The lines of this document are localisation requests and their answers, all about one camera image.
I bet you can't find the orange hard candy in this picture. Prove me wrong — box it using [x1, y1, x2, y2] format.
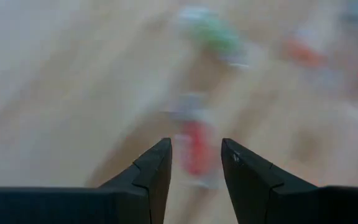
[283, 37, 328, 69]

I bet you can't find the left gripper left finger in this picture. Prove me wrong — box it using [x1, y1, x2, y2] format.
[98, 138, 173, 224]

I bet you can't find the green wrapped hard candy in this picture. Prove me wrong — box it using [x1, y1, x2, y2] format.
[178, 6, 250, 68]

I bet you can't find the red hard candy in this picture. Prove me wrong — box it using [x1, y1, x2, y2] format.
[175, 119, 220, 187]

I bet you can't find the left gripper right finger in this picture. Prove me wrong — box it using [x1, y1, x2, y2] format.
[221, 138, 319, 224]

